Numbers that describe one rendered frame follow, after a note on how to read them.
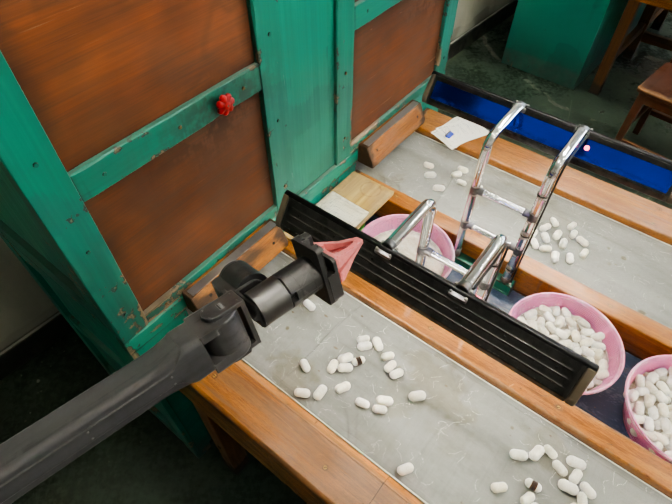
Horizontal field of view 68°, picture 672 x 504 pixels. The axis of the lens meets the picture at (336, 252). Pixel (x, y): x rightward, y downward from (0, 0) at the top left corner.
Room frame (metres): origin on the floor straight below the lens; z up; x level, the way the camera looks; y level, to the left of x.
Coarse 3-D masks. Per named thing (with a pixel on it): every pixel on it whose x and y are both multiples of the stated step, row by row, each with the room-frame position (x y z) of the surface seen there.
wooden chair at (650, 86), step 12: (660, 72) 2.26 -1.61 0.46; (648, 84) 2.15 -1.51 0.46; (660, 84) 2.16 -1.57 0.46; (648, 96) 2.08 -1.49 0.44; (660, 96) 2.05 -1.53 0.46; (636, 108) 2.11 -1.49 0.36; (648, 108) 2.32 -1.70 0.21; (660, 108) 2.04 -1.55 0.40; (624, 120) 2.13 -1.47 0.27; (624, 132) 2.11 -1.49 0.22; (636, 132) 2.37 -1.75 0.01; (636, 144) 2.06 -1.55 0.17
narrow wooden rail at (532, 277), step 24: (480, 240) 0.89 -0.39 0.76; (504, 264) 0.81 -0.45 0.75; (528, 264) 0.80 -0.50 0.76; (528, 288) 0.77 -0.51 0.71; (552, 288) 0.73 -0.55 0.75; (576, 288) 0.73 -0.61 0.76; (576, 312) 0.69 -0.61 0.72; (624, 312) 0.65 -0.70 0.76; (624, 336) 0.61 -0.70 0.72; (648, 336) 0.59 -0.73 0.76
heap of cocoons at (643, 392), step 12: (648, 372) 0.51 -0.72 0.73; (660, 372) 0.51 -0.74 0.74; (636, 384) 0.48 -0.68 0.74; (648, 384) 0.48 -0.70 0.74; (660, 384) 0.48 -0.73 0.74; (624, 396) 0.46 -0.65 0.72; (636, 396) 0.45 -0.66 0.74; (648, 396) 0.45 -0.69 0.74; (660, 396) 0.45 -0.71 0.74; (636, 408) 0.43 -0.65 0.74; (648, 408) 0.43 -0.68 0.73; (660, 408) 0.43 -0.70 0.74; (648, 420) 0.40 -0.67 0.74; (660, 420) 0.40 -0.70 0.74; (648, 432) 0.37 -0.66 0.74; (660, 432) 0.38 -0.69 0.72; (660, 444) 0.35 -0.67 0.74
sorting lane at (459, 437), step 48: (288, 336) 0.60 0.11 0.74; (336, 336) 0.60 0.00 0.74; (384, 336) 0.60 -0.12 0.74; (288, 384) 0.48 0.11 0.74; (336, 384) 0.48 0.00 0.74; (384, 384) 0.48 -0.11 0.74; (432, 384) 0.48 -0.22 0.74; (480, 384) 0.48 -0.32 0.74; (336, 432) 0.37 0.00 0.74; (384, 432) 0.37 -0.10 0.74; (432, 432) 0.37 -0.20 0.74; (480, 432) 0.37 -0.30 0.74; (528, 432) 0.37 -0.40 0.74; (432, 480) 0.28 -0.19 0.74; (480, 480) 0.28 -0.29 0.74; (624, 480) 0.28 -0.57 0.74
